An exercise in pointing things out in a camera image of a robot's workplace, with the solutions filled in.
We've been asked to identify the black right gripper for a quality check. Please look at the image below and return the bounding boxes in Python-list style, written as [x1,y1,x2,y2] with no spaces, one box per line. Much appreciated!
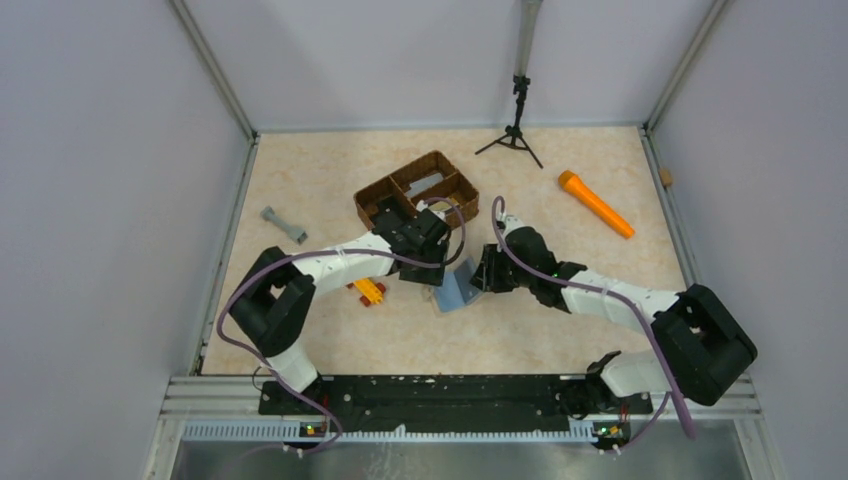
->
[469,244,535,294]

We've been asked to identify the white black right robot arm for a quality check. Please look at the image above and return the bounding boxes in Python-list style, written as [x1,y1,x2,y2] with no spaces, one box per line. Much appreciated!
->
[471,221,758,412]

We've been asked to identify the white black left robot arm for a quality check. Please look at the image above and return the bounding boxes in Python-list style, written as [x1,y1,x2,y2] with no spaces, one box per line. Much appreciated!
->
[223,209,452,414]

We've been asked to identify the grey card in basket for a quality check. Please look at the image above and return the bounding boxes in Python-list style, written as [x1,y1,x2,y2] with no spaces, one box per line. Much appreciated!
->
[405,172,444,198]

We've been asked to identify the brown woven basket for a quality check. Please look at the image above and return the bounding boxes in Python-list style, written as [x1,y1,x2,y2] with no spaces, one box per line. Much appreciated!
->
[353,150,480,229]

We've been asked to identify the black mini tripod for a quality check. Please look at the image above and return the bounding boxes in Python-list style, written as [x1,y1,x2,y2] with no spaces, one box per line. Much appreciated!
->
[474,76,544,169]

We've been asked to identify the grey plastic dumbbell toy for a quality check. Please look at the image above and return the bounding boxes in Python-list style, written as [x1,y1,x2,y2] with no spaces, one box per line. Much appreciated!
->
[260,206,308,245]

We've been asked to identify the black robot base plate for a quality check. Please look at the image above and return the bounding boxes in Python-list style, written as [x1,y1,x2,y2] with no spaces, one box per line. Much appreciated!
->
[258,373,654,435]

